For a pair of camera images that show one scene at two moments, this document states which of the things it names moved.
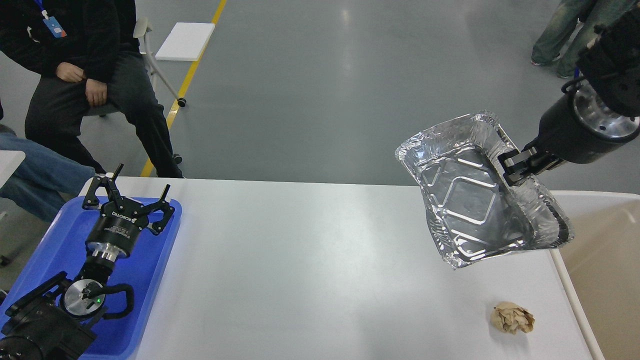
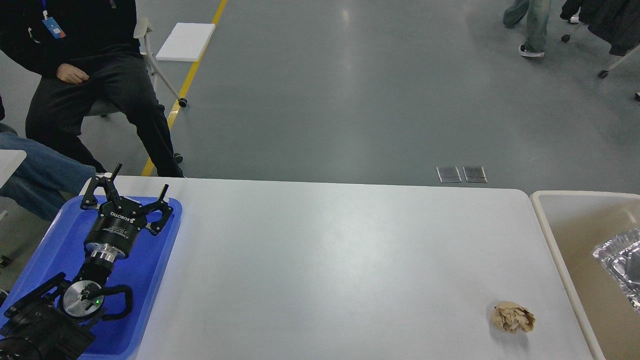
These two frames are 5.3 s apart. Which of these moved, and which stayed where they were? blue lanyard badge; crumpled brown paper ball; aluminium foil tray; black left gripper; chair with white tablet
Moved: aluminium foil tray
Stayed: black left gripper; chair with white tablet; crumpled brown paper ball; blue lanyard badge
